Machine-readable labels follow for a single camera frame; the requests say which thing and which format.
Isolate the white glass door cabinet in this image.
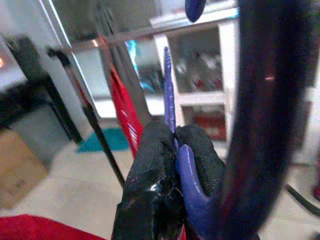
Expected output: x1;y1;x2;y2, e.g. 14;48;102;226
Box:
149;6;241;161

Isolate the teal floor mat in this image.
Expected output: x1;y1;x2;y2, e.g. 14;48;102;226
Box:
76;127;131;154

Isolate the red garment white print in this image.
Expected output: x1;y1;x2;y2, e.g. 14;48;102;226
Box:
98;33;145;160

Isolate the brown cardboard box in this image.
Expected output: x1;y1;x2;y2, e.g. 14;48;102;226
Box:
0;129;50;210

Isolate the purple plastic clothes hanger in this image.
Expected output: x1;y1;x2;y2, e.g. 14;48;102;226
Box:
163;0;316;240

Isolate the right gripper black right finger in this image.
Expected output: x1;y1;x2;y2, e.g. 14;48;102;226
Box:
174;124;226;199

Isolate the grey storage box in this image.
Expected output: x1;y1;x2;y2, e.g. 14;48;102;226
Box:
9;104;76;171

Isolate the dark grey hanging garment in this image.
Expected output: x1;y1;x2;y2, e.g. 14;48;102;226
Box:
96;0;153;125

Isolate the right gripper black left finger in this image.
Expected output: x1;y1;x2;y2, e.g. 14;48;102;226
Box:
111;121;188;240

